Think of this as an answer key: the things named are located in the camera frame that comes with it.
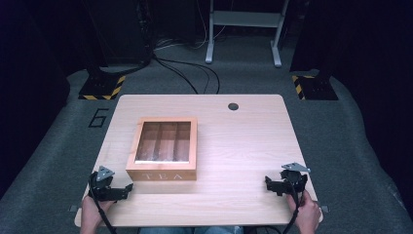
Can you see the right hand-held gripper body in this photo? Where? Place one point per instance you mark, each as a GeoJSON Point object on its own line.
{"type": "Point", "coordinates": [294, 178]}

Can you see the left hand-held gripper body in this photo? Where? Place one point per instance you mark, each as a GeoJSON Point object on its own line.
{"type": "Point", "coordinates": [101, 185]}

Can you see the wooden tea box glass lid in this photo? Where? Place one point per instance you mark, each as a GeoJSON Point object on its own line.
{"type": "Point", "coordinates": [162, 174]}

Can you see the person's left hand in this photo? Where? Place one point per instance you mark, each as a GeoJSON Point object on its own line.
{"type": "Point", "coordinates": [92, 211]}

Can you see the person's right hand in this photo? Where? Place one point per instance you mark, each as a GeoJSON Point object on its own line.
{"type": "Point", "coordinates": [308, 214]}

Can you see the black stand base hazard tape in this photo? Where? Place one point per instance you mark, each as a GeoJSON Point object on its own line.
{"type": "Point", "coordinates": [317, 87]}
{"type": "Point", "coordinates": [102, 85]}

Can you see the dark cabinet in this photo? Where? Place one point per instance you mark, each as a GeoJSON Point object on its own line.
{"type": "Point", "coordinates": [120, 32]}

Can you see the white metal desk frame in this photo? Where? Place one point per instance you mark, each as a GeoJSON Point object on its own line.
{"type": "Point", "coordinates": [243, 19]}

